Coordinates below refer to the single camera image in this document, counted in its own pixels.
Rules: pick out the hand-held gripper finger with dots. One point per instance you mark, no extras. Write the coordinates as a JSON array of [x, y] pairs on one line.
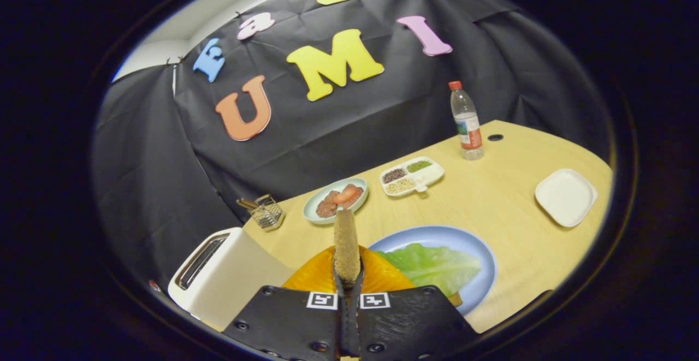
[[343, 323], [354, 323]]

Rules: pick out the green lettuce leaf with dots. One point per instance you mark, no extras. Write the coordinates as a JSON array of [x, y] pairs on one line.
[[431, 268]]

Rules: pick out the white toaster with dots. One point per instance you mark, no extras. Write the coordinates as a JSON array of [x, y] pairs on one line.
[[240, 279]]

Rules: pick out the small pale green plate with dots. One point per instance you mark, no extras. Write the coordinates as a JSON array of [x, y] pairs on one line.
[[312, 211]]

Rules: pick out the brown meat patty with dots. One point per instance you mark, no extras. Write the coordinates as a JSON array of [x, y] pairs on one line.
[[326, 206], [356, 196]]

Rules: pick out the blue round plate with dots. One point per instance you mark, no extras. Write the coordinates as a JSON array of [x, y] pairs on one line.
[[437, 235]]

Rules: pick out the red tomato slice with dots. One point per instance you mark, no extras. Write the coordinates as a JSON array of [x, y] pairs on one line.
[[345, 194]]

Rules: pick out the beige seeds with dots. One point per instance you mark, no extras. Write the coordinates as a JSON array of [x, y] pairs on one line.
[[401, 185]]

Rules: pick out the dark seeds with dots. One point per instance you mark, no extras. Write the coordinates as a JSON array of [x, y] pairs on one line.
[[394, 175]]

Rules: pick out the white divided condiment tray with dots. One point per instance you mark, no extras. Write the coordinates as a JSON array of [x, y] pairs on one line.
[[431, 175]]

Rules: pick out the green seasoning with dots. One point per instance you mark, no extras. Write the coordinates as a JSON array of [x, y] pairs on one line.
[[419, 165]]

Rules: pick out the clear water bottle red cap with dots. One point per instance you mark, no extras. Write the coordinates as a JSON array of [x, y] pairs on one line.
[[467, 126]]

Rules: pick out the white square plate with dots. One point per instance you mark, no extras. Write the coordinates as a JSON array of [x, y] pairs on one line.
[[565, 197]]

